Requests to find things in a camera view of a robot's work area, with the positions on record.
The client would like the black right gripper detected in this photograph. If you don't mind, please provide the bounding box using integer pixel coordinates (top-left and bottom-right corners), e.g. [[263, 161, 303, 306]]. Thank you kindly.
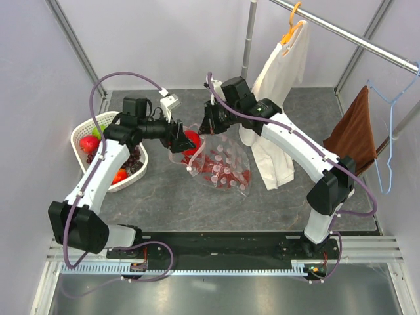
[[198, 99, 240, 135]]

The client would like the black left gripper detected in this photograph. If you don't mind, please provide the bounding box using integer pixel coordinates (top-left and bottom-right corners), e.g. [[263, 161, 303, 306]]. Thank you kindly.
[[138, 107, 195, 153]]

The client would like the red bell pepper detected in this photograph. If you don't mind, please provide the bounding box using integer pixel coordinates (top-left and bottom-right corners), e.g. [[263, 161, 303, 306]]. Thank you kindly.
[[182, 129, 201, 156]]

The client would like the clear zip top bag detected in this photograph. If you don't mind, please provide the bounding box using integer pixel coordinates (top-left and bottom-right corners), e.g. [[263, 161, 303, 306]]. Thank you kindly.
[[168, 123, 251, 196]]

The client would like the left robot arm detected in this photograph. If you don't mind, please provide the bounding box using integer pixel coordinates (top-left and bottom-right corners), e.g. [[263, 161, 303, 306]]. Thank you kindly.
[[48, 94, 195, 258]]

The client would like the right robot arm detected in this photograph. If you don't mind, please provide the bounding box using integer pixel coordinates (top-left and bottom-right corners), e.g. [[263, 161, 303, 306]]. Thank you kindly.
[[199, 73, 355, 259]]

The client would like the dark purple grape bunch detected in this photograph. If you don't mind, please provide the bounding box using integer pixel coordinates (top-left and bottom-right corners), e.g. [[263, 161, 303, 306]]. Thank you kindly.
[[86, 146, 144, 174]]

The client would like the white t-shirt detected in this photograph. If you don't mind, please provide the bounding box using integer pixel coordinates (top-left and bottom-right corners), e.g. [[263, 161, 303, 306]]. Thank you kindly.
[[238, 20, 311, 192]]

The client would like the red apple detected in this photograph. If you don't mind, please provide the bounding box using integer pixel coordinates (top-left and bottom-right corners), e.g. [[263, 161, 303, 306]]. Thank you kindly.
[[79, 135, 100, 154]]

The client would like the white perforated plastic basket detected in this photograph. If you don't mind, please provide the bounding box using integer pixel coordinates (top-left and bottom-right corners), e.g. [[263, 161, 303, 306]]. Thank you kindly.
[[70, 111, 149, 193]]

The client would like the orange clothes hanger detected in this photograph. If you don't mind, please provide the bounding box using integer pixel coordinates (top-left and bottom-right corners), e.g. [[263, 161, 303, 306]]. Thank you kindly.
[[280, 1, 303, 45]]

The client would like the brown towel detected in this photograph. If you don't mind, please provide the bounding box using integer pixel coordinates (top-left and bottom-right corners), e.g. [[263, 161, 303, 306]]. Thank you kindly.
[[323, 85, 377, 176]]

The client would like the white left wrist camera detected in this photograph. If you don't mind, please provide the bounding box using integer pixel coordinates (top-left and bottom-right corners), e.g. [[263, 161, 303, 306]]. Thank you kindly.
[[160, 94, 180, 123]]

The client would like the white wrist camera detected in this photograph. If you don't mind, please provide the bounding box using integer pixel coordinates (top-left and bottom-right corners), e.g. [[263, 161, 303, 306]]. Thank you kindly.
[[160, 94, 180, 123], [211, 79, 226, 104]]

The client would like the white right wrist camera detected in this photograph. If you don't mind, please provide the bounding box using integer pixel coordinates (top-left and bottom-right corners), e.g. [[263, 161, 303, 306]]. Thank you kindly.
[[211, 79, 226, 104]]

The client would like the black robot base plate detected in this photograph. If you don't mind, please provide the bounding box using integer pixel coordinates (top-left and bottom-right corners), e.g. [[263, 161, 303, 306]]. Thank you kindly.
[[106, 232, 339, 269]]

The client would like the slotted cable duct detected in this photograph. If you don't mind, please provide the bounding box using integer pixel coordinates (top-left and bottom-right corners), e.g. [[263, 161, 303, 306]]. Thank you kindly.
[[60, 262, 308, 276]]

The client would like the blue wire hanger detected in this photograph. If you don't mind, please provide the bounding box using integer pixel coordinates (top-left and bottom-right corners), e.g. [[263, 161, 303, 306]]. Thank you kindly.
[[366, 62, 420, 195]]

